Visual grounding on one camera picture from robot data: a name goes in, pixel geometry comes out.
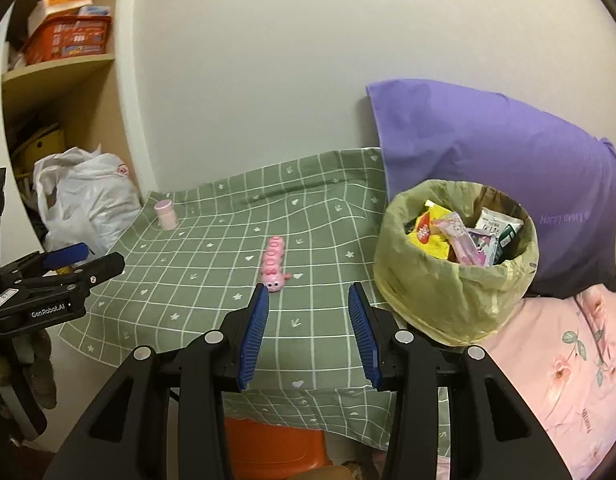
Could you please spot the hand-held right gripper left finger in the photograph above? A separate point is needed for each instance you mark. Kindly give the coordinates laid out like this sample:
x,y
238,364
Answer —
x,y
253,335

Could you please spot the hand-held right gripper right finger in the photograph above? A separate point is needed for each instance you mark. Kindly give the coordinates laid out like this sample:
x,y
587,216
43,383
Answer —
x,y
365,335

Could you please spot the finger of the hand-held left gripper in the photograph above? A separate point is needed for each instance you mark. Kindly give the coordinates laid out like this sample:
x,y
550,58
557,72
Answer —
x,y
65,255
102,267

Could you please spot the bin with yellow liner bag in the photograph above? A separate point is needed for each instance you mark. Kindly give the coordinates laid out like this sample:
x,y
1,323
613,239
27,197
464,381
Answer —
x,y
438,300

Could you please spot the yellow snack wrapper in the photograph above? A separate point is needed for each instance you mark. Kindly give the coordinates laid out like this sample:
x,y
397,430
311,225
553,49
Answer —
x,y
428,240

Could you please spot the pink printed snack wrapper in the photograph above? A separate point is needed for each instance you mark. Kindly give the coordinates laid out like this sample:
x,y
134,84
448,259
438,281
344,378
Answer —
x,y
463,245

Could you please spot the white green snack packet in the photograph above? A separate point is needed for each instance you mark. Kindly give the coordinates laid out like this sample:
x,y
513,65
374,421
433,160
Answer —
x,y
490,227

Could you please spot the white plastic bag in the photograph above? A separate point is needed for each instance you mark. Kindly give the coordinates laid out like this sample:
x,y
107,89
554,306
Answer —
x,y
87,200

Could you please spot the pink caterpillar toy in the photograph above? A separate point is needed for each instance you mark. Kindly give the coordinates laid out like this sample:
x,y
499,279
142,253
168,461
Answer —
x,y
274,265

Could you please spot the small pink cup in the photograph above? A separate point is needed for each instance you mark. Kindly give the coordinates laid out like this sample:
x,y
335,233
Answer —
x,y
165,216

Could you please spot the yellow box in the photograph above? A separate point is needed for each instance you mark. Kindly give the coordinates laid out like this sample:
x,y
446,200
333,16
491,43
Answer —
x,y
42,150

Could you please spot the green checked tablecloth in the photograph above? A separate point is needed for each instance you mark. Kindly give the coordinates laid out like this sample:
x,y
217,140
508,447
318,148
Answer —
x,y
212,235

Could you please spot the orange plastic stool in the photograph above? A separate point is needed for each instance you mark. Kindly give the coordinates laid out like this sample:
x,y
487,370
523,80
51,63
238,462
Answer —
x,y
273,450

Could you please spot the wooden shelf unit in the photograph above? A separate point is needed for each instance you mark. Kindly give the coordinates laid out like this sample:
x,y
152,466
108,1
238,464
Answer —
x,y
77,100

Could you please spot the pink floral blanket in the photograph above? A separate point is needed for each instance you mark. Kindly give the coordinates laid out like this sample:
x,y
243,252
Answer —
x,y
563,385

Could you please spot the purple pillow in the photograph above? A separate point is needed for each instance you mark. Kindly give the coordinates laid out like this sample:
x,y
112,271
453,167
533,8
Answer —
x,y
488,160

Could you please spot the orange plastic basket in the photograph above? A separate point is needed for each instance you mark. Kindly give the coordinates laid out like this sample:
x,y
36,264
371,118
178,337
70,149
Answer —
x,y
62,40

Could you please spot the orange white box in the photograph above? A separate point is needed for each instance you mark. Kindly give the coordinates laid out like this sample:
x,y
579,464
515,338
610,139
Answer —
x,y
62,2

